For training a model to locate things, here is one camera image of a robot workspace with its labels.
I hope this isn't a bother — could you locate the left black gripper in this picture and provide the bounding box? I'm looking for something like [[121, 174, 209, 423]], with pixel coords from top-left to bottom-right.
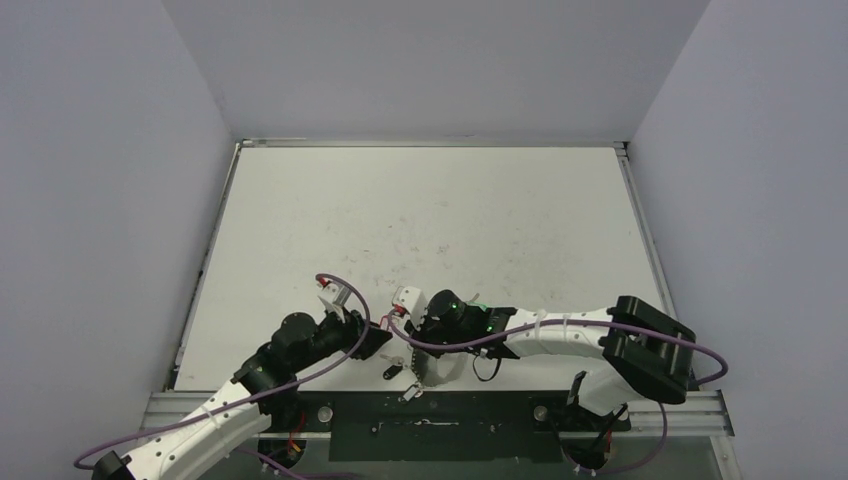
[[292, 302, 392, 373]]

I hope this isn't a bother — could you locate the metal key holder ring plate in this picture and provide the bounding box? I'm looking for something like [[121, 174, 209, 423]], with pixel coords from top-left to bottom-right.
[[410, 348, 468, 388]]

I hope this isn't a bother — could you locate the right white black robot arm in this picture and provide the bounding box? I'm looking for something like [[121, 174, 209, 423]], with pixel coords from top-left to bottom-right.
[[392, 286, 696, 429]]

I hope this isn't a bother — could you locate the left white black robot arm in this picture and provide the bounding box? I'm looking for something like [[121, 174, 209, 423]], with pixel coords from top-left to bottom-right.
[[91, 310, 392, 479]]

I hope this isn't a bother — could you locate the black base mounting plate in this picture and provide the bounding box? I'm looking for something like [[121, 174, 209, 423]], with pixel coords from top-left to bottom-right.
[[233, 389, 631, 465]]

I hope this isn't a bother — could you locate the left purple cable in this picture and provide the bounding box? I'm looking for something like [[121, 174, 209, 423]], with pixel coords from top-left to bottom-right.
[[72, 272, 372, 480]]

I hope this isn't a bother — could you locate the purple cable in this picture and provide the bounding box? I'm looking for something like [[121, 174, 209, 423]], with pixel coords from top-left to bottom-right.
[[387, 311, 730, 477], [72, 272, 372, 480]]

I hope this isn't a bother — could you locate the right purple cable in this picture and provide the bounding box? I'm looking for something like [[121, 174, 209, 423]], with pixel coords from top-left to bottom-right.
[[387, 311, 730, 477]]

